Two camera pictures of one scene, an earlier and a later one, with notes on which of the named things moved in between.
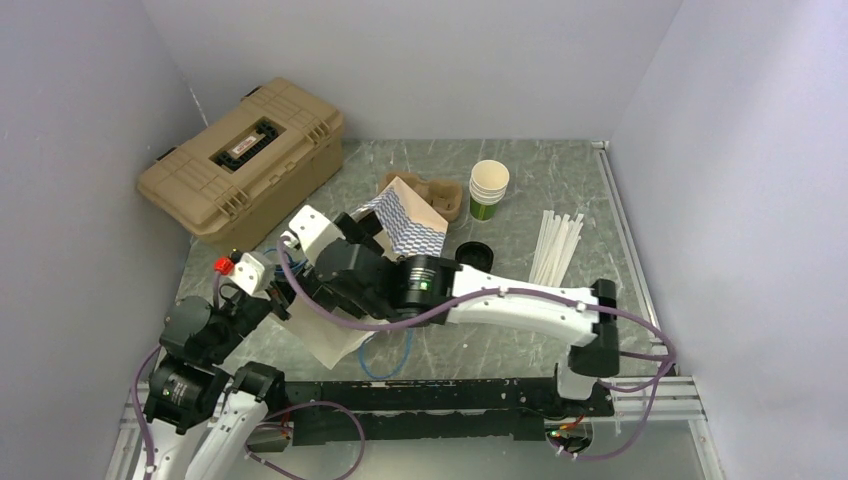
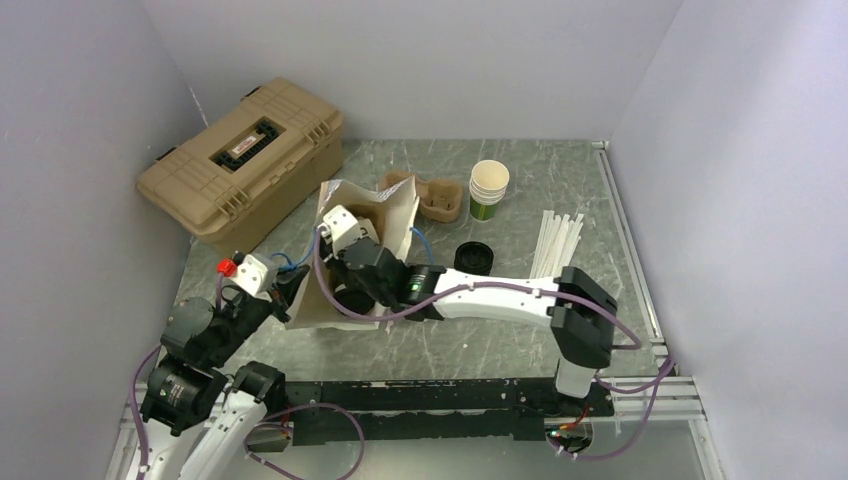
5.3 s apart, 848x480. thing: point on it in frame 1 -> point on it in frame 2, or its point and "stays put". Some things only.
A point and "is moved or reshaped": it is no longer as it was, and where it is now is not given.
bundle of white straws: [556, 242] stays put
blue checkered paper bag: [410, 229] is moved or reshaped
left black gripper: [280, 299] stays put
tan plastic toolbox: [237, 176] stays put
